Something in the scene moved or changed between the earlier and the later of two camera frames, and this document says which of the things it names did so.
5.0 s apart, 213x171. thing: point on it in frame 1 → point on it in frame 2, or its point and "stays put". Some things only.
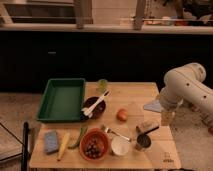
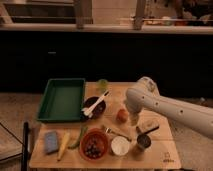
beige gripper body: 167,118 → 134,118
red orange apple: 122,114 stays put
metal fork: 109,130 stays put
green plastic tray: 63,100 stays put
